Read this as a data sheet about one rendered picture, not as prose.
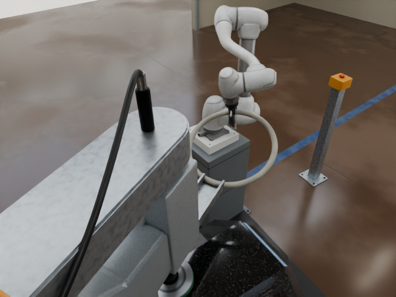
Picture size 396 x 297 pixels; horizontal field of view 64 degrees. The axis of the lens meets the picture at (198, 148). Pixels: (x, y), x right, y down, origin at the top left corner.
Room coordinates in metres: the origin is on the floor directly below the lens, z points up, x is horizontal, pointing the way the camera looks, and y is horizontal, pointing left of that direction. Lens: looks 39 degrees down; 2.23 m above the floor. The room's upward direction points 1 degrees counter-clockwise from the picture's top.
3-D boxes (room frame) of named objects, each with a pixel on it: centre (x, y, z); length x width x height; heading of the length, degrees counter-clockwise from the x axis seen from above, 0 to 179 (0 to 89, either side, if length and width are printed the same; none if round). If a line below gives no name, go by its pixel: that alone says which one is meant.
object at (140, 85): (0.76, 0.14, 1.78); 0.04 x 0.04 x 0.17
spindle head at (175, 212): (0.69, 0.18, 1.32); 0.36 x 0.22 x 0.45; 151
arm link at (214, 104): (1.90, -0.13, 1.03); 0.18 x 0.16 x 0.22; 90
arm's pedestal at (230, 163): (1.90, -0.11, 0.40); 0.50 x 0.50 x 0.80; 36
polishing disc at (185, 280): (0.76, 0.14, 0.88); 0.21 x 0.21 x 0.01
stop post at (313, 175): (2.27, -1.13, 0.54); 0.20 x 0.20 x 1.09; 31
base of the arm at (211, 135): (1.89, -0.10, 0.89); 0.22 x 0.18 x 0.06; 127
